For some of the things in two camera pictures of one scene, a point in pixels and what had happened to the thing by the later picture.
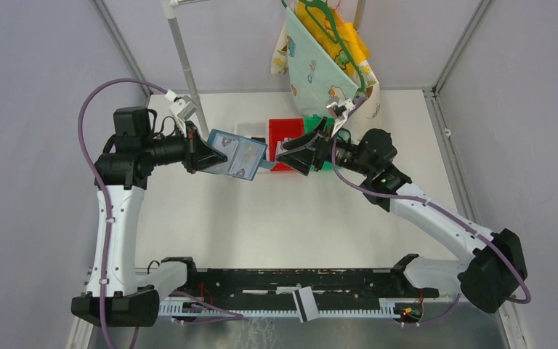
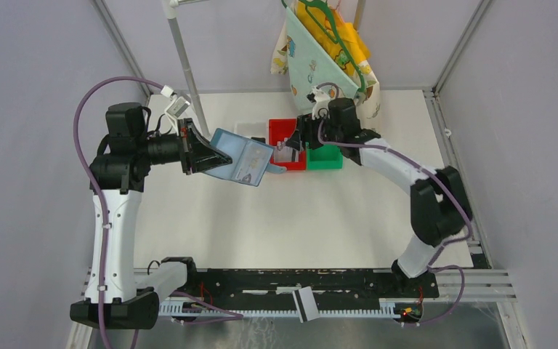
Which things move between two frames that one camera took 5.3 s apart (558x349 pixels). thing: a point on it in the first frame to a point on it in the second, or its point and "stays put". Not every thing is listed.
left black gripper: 197,153 stays put
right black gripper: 301,158 to 305,131
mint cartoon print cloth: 317,78 stays put
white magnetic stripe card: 306,304 stays put
